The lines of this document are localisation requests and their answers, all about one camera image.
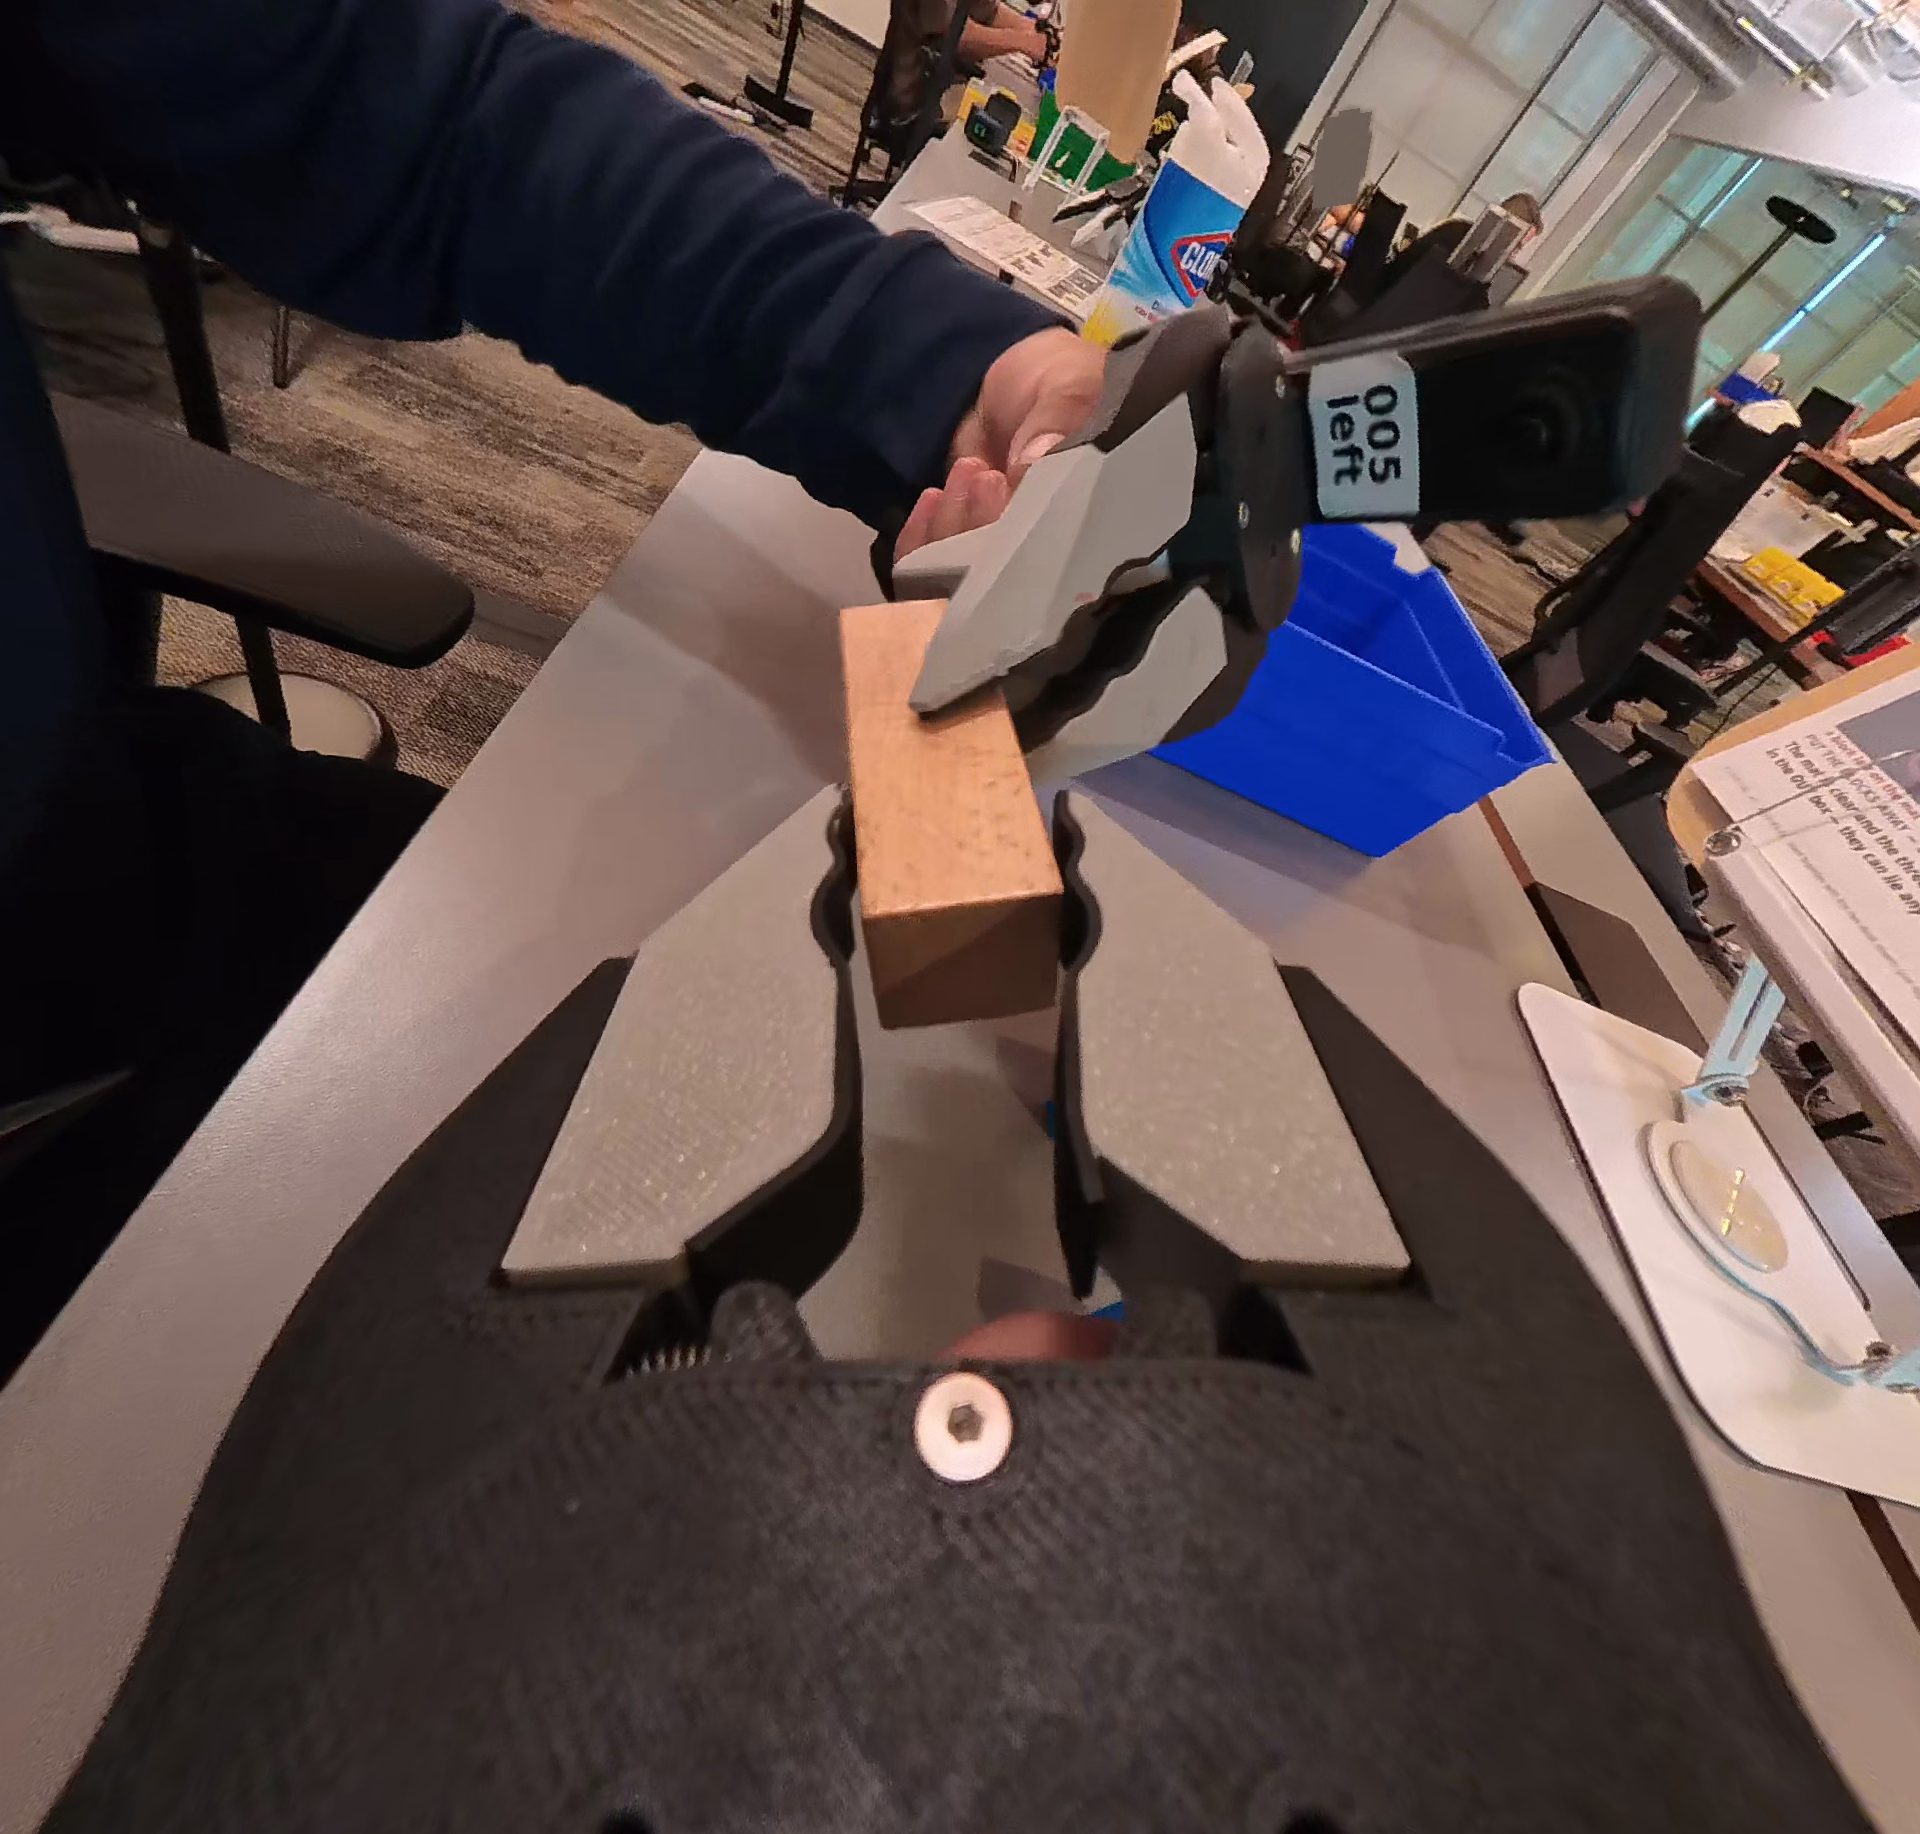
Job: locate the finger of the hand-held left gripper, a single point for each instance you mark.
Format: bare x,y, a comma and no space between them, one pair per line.
1068,562
1149,680

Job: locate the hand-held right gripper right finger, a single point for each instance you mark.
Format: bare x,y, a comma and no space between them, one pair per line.
1230,1115

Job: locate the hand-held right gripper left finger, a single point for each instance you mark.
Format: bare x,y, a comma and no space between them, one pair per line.
673,1115

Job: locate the blue plastic bin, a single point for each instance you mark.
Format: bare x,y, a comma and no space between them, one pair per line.
1351,741

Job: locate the natural wooden plank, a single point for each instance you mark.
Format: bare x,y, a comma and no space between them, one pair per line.
946,847

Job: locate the person's left forearm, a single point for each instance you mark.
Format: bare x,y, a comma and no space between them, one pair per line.
527,184

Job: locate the person's left hand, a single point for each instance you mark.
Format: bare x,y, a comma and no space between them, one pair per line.
1037,392

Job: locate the black office chair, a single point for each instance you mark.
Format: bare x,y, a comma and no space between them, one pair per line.
269,546
1621,620

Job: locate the yellow bin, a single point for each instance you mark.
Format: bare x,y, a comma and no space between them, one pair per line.
1791,577

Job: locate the folded printed paper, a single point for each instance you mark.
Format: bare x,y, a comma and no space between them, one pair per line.
1024,253

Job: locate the black stanchion pole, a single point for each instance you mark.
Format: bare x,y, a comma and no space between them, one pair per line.
1801,214

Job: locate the disinfecting wipes canister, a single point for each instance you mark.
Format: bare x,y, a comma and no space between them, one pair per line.
1183,243

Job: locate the large black screen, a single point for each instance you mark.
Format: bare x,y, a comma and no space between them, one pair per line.
1261,3

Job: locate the printed instruction sheet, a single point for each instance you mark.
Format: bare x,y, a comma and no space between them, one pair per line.
1849,847

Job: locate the black floor stand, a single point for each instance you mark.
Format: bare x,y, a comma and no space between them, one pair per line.
781,102

